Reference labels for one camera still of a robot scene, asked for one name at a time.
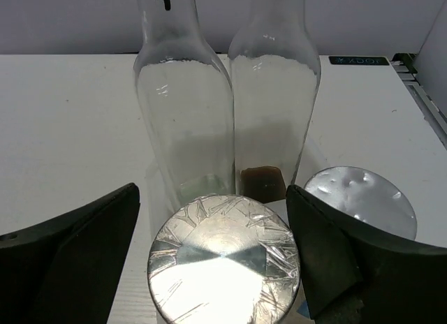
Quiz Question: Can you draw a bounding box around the white plastic organizer tray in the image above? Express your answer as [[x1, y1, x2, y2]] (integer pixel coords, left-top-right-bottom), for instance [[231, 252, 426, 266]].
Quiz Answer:
[[145, 138, 336, 324]]

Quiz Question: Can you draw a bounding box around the clear round glass oil bottle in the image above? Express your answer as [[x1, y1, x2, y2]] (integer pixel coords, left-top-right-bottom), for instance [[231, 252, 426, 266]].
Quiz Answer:
[[133, 0, 235, 207]]

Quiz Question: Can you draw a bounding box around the square glass bottle gold spout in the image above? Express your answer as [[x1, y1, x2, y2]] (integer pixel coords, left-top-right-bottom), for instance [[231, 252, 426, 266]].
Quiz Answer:
[[228, 0, 321, 203]]

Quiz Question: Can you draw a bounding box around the aluminium table right rail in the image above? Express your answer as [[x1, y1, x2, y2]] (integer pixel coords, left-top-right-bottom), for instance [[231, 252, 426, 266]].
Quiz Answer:
[[390, 53, 446, 147]]

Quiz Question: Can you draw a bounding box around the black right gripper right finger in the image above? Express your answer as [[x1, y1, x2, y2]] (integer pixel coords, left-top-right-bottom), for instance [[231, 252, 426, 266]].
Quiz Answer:
[[286, 185, 446, 323]]

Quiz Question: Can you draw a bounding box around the silver lid shaker bottle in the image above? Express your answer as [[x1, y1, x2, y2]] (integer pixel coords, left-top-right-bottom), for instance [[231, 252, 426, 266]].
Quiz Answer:
[[305, 166, 418, 240]]

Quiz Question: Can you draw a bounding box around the silver cone cap grinder bottle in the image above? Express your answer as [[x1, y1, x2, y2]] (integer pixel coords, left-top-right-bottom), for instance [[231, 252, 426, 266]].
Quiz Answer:
[[146, 193, 301, 324]]

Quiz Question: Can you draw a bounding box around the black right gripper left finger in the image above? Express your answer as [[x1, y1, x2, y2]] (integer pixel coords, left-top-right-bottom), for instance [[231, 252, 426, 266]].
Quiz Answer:
[[1, 183, 140, 323]]

